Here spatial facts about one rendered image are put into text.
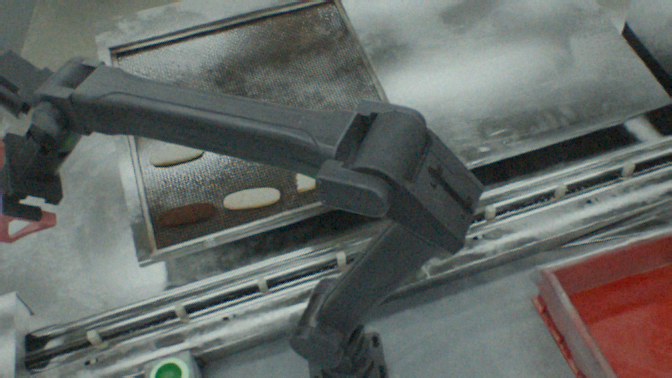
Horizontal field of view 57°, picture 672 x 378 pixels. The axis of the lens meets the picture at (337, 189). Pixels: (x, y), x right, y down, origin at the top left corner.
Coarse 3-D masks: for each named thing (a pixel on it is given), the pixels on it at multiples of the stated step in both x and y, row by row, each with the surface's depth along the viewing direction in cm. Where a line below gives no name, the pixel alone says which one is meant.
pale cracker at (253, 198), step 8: (240, 192) 111; (248, 192) 111; (256, 192) 111; (264, 192) 111; (272, 192) 111; (232, 200) 110; (240, 200) 110; (248, 200) 110; (256, 200) 110; (264, 200) 110; (272, 200) 110; (232, 208) 110; (240, 208) 110; (248, 208) 110
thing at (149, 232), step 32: (320, 0) 136; (192, 32) 132; (288, 32) 132; (352, 32) 131; (128, 64) 128; (224, 64) 128; (384, 96) 123; (224, 160) 116; (192, 224) 109; (256, 224) 108; (160, 256) 106
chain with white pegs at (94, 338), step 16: (624, 176) 116; (560, 192) 112; (512, 208) 113; (336, 256) 106; (320, 272) 108; (272, 288) 106; (176, 304) 102; (208, 304) 105; (160, 320) 104; (96, 336) 100; (112, 336) 103; (64, 352) 102
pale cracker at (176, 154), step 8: (160, 152) 116; (168, 152) 115; (176, 152) 116; (184, 152) 116; (192, 152) 116; (200, 152) 116; (152, 160) 115; (160, 160) 115; (168, 160) 115; (176, 160) 115; (184, 160) 115
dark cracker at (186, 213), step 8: (176, 208) 110; (184, 208) 110; (192, 208) 110; (200, 208) 110; (208, 208) 110; (160, 216) 109; (168, 216) 109; (176, 216) 109; (184, 216) 109; (192, 216) 109; (200, 216) 109; (208, 216) 109; (160, 224) 109; (168, 224) 108; (176, 224) 108; (184, 224) 109
